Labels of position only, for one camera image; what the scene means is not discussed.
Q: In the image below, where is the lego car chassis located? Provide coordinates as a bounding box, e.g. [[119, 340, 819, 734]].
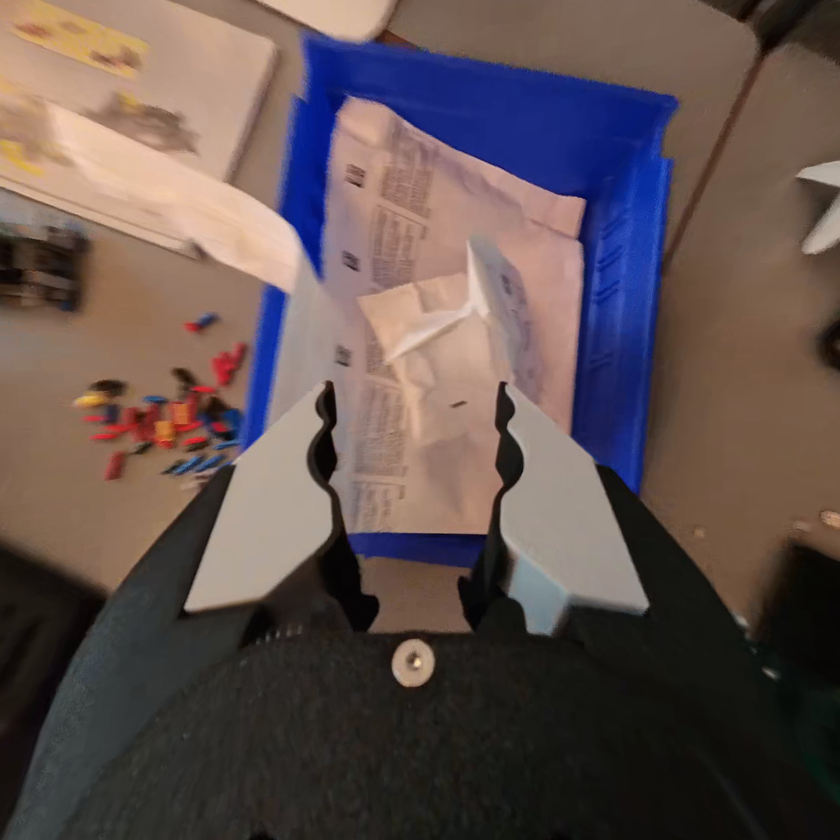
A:
[[0, 223, 90, 313]]

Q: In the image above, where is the lego instruction booklet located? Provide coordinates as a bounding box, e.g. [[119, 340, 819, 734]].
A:
[[0, 0, 280, 258]]

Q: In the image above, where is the pile of red blue lego pins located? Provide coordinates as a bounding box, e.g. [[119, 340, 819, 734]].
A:
[[72, 311, 248, 484]]

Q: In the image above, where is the blue plastic bin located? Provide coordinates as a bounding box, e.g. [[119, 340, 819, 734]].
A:
[[239, 33, 681, 569]]

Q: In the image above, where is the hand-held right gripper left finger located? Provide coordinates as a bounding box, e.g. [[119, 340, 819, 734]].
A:
[[184, 381, 349, 614]]

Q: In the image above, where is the white folded stand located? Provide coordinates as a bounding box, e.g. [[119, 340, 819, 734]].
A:
[[795, 161, 840, 256]]

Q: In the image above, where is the numbered white paper bag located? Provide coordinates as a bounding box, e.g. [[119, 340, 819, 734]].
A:
[[357, 238, 527, 396]]

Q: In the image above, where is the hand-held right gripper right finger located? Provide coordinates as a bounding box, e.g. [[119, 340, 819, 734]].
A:
[[495, 382, 651, 635]]

